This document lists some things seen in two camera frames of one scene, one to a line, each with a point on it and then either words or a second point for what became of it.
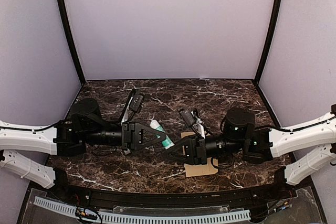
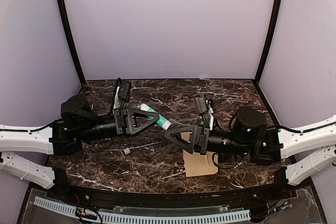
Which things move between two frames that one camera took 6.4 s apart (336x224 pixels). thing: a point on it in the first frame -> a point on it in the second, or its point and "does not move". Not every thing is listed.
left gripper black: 134,140 -> 122,114
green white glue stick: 167,143 -> 161,121
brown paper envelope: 194,170 does not move
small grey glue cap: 127,151 does not move
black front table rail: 164,198 does not move
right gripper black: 199,157 -> 200,147
